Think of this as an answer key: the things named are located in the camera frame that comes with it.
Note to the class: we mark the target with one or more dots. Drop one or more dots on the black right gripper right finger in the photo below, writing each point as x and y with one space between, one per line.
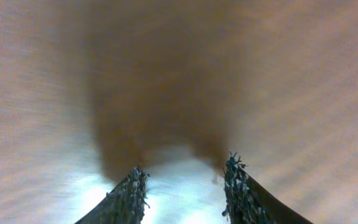
247 202

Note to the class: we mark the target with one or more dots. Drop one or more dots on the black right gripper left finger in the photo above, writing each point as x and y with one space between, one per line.
125 204

